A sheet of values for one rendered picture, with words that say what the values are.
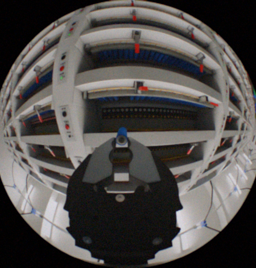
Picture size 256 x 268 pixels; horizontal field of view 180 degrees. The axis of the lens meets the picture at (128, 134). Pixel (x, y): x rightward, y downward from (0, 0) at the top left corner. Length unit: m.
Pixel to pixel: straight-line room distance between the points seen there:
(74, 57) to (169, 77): 0.28
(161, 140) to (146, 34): 0.37
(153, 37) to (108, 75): 0.22
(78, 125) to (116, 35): 0.33
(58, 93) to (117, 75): 0.19
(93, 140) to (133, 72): 0.23
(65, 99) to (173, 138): 0.37
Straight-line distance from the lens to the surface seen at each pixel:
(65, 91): 0.29
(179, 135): 0.33
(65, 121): 0.30
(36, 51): 0.70
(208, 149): 0.57
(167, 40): 0.37
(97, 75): 0.25
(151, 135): 0.28
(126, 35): 0.34
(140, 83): 0.25
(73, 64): 0.29
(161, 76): 0.26
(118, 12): 0.49
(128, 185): 0.64
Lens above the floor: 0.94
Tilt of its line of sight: 26 degrees up
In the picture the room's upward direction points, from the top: 179 degrees clockwise
